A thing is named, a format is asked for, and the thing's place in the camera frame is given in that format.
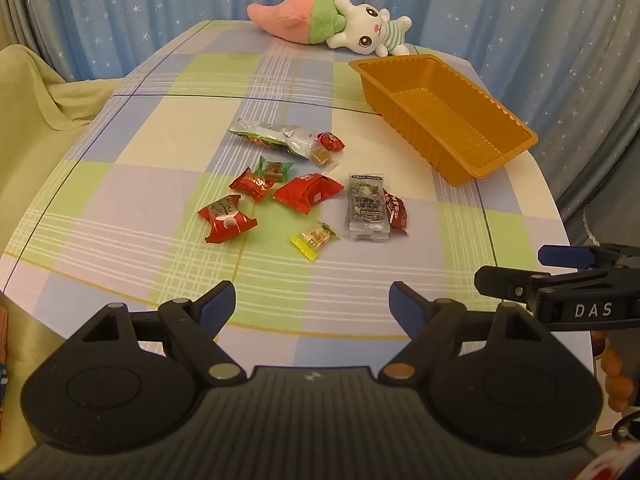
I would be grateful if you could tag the red packet white circle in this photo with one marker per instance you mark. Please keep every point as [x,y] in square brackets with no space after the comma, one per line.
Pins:
[227,220]

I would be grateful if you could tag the large red snack packet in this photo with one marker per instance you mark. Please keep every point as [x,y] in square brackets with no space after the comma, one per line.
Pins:
[307,192]

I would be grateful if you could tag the silver green snack packet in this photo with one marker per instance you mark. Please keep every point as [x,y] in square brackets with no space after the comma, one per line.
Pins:
[280,135]

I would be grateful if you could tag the blue star curtain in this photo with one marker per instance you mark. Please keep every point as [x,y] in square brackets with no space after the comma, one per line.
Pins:
[150,0]

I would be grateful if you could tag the white rabbit pink plush toy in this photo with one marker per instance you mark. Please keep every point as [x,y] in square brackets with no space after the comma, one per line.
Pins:
[370,27]

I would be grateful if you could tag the pale green cloth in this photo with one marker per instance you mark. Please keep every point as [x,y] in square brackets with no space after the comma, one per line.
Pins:
[45,125]

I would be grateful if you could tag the grey lace-trimmed curtain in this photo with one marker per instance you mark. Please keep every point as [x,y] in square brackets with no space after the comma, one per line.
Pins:
[610,185]

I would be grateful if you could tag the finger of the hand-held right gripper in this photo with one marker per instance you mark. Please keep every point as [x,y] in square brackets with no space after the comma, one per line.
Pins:
[500,282]
[565,256]

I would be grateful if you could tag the green candy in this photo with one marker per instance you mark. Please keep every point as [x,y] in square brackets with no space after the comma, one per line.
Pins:
[274,170]

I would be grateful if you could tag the person's right hand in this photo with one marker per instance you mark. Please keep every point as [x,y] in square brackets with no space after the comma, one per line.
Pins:
[617,380]

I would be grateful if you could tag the brown caramel candy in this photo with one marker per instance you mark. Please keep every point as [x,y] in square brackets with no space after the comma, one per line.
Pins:
[321,156]

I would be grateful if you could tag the gold plastic tray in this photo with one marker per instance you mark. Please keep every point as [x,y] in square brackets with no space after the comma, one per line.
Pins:
[450,110]

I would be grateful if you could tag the small red candy packet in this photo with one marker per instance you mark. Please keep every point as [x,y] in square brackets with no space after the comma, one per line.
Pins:
[252,185]

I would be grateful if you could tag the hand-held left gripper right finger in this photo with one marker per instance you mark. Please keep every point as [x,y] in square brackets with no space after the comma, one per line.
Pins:
[407,310]

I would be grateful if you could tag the round red candy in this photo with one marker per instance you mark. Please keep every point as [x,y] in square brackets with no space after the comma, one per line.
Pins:
[331,141]

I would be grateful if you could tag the yellow candy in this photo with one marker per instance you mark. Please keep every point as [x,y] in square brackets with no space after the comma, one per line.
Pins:
[314,240]

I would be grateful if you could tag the clear dark snack packet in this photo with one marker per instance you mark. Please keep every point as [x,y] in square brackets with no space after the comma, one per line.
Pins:
[367,205]

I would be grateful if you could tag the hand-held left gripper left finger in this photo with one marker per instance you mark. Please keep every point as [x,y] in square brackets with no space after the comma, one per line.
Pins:
[217,307]

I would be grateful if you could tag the red white printed cloth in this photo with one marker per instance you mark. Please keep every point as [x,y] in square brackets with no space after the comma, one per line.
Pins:
[612,467]

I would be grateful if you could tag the dark red snack packet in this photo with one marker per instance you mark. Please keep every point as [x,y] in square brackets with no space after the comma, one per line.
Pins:
[398,215]

